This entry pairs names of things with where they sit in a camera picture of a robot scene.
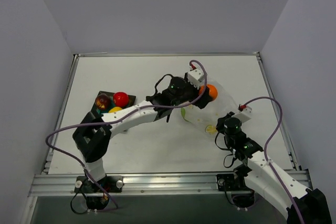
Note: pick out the translucent plastic bag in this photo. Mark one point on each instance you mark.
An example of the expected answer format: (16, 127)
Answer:
(205, 120)

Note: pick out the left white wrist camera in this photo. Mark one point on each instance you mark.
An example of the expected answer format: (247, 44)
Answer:
(196, 77)

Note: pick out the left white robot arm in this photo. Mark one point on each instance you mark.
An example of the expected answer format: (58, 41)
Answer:
(93, 135)

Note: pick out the teal rectangular tray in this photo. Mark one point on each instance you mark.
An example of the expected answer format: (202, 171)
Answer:
(132, 100)

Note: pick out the aluminium front rail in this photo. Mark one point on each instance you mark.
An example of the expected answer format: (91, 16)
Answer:
(134, 184)

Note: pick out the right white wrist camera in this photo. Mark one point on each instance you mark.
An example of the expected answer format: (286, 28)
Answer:
(244, 113)

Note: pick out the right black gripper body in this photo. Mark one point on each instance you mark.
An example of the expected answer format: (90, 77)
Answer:
(221, 123)

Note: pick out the orange fake fruit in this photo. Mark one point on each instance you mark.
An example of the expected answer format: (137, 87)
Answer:
(211, 91)

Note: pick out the red fake apple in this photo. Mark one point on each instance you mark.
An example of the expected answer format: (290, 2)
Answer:
(121, 99)

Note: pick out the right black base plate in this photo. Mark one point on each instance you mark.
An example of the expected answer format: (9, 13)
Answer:
(231, 182)

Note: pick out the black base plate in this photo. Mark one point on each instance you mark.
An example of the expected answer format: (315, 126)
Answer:
(112, 184)
(231, 182)

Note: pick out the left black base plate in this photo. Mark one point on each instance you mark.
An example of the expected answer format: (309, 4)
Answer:
(112, 184)

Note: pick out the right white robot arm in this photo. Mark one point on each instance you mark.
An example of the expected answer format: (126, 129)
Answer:
(258, 172)

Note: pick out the dark brown fake fruit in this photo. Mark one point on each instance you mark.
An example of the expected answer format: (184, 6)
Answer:
(103, 101)

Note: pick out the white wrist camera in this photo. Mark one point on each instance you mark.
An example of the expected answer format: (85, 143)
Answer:
(196, 77)
(244, 113)

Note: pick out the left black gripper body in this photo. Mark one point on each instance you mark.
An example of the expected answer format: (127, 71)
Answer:
(202, 98)

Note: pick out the yellow fake pear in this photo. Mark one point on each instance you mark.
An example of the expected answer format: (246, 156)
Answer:
(115, 109)

